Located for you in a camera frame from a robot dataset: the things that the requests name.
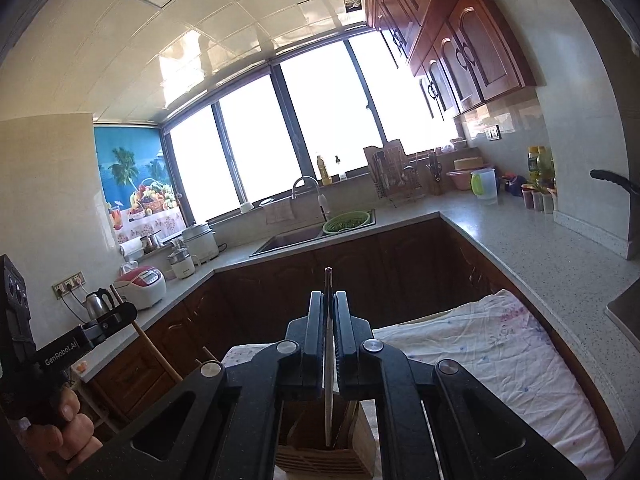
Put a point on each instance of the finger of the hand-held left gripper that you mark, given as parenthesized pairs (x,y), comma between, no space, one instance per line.
(117,317)

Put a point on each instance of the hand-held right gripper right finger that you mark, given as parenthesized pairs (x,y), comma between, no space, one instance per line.
(341,330)

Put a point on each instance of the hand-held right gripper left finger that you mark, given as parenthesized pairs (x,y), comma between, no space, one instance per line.
(317,330)

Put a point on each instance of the wooden chopstick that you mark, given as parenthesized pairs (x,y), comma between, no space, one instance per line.
(150,350)
(208,353)

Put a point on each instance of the wooden utensil holder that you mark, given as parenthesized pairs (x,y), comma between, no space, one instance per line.
(305,460)

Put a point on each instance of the person's left hand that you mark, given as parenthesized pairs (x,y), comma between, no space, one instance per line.
(75,435)

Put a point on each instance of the stainless electric kettle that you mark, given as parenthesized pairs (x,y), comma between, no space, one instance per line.
(95,307)

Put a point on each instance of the white pink rice cooker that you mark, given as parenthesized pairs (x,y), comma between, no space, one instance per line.
(142,287)

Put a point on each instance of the paper towel roll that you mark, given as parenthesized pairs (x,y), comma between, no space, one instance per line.
(131,249)

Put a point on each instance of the wooden base cabinets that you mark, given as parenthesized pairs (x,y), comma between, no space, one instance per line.
(400,270)

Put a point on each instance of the white juicer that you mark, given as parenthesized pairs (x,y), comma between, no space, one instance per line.
(182,262)

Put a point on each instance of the kitchen sink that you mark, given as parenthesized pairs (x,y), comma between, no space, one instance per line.
(290,240)

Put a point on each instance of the green colander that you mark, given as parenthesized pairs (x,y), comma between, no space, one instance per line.
(347,224)

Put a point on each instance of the large white electric steamer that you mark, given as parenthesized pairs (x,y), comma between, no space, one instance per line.
(202,242)

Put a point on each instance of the chrome faucet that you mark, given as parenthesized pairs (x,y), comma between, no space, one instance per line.
(320,195)

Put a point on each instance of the white bowl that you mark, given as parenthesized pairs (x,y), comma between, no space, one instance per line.
(246,207)

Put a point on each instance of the tropical fruit printed blind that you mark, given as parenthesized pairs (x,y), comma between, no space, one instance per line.
(135,175)

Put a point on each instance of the yellow dish soap bottle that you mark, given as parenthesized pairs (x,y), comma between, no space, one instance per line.
(323,171)

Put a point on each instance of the floral white tablecloth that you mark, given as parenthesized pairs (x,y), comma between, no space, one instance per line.
(500,360)

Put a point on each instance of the wooden knife block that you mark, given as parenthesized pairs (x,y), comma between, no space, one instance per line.
(436,180)

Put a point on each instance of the wooden cutting board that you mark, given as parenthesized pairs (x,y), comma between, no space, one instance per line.
(390,152)

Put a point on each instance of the pink basin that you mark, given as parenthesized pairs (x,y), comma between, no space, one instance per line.
(459,181)

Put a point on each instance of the clear measuring cup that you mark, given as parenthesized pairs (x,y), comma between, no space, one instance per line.
(484,187)

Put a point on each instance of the kitchen window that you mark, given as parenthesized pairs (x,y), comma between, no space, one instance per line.
(320,125)

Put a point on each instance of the beige bowl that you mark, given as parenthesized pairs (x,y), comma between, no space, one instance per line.
(469,164)

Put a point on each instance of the spice jar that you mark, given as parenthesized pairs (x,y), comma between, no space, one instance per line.
(550,202)
(527,197)
(538,201)

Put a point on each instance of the yellow cooking oil bottle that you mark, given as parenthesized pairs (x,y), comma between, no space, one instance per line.
(537,165)

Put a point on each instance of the gas stove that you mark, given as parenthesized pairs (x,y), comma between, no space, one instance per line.
(625,310)

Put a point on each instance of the black wok with glass lid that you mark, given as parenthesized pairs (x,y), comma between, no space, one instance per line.
(607,176)

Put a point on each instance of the long wall power outlet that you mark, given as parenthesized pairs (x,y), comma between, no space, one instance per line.
(68,285)

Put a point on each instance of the short wooden wall cabinets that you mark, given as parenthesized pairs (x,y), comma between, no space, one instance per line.
(475,60)

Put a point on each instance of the tall wooden wall cabinets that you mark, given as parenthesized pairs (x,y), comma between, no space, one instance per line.
(400,0)

